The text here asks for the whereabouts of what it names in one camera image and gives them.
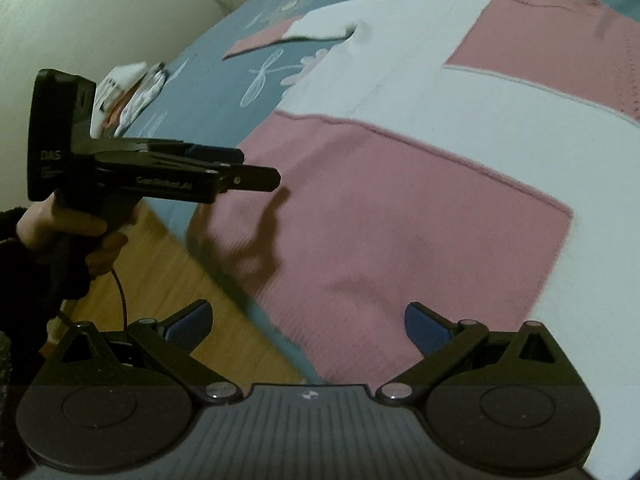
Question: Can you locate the pink and white knit sweater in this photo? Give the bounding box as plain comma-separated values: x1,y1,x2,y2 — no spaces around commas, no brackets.
186,0,639,479

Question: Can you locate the dark left sleeve forearm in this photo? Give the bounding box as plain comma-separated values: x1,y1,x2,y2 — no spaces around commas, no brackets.
1,196,127,479

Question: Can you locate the folded white clothes pile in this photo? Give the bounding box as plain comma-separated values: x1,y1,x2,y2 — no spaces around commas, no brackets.
90,62,169,139

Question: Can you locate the person's left hand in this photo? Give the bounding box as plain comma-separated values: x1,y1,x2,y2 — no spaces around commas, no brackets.
16,193,141,276

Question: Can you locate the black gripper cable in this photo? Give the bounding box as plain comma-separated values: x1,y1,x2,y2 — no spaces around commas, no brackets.
54,266,129,334

